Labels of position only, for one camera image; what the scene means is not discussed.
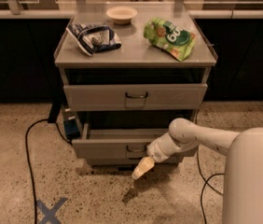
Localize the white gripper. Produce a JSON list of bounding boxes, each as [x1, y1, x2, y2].
[[131, 133, 185, 180]]

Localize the grey drawer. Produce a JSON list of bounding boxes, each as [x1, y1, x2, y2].
[[63, 84, 207, 111], [71, 123, 199, 161]]

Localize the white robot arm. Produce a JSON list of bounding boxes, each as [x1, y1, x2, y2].
[[132, 119, 263, 224]]

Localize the grey drawer cabinet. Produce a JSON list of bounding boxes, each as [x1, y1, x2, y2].
[[53, 2, 218, 167]]

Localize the blue power box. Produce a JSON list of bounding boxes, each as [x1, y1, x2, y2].
[[62, 105, 80, 140]]

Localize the blue tape cross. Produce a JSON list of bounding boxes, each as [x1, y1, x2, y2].
[[36, 197, 67, 224]]

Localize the green snack bag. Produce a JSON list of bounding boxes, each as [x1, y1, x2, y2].
[[144, 18, 196, 62]]

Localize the blue white chip bag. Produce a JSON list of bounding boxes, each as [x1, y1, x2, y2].
[[66, 23, 121, 56]]

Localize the beige bowl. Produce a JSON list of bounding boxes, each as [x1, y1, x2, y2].
[[106, 7, 137, 25]]

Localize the long white counter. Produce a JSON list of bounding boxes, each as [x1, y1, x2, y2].
[[0, 10, 263, 19]]

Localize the black cable right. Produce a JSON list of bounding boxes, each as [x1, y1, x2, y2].
[[194, 107, 226, 224]]

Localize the black cable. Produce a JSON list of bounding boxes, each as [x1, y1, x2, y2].
[[194, 107, 226, 224], [24, 118, 74, 224]]

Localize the black cable left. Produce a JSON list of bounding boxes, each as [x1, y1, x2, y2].
[[24, 118, 74, 224]]

